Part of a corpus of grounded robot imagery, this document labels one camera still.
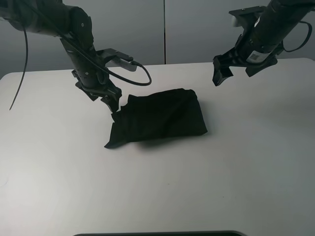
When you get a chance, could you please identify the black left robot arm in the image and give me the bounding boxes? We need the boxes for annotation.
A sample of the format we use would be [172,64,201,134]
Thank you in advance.
[0,0,122,112]

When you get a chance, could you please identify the black printed t-shirt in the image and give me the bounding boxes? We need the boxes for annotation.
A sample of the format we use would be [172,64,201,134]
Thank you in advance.
[105,88,208,149]

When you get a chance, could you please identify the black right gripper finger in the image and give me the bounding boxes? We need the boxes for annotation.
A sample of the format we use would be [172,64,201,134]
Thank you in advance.
[245,58,278,77]
[212,59,233,86]

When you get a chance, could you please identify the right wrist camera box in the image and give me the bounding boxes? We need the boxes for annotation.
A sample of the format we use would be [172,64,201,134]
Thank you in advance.
[229,6,266,31]

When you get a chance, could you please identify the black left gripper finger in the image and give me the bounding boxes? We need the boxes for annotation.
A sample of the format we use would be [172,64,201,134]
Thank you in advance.
[101,94,121,113]

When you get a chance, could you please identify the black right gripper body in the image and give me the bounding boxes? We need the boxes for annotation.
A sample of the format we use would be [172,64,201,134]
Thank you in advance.
[214,34,283,68]

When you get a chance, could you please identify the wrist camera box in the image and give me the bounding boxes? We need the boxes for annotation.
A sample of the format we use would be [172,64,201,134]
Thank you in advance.
[229,6,266,31]
[96,48,137,72]

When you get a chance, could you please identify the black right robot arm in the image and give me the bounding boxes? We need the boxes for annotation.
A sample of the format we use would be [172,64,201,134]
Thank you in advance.
[213,0,315,86]

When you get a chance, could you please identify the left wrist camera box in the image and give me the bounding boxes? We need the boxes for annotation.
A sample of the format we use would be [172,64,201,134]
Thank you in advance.
[96,48,137,72]

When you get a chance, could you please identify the black right camera cable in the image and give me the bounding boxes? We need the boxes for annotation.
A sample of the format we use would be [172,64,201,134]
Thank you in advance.
[280,20,313,53]

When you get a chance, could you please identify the black left camera cable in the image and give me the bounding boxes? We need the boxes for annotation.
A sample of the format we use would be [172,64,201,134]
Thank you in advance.
[9,0,152,111]

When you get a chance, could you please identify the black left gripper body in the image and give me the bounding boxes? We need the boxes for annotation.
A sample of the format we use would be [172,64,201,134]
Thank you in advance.
[71,70,122,101]

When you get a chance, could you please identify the black camera cable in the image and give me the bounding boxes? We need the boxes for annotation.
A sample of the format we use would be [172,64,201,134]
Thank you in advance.
[280,20,313,53]
[9,0,152,111]

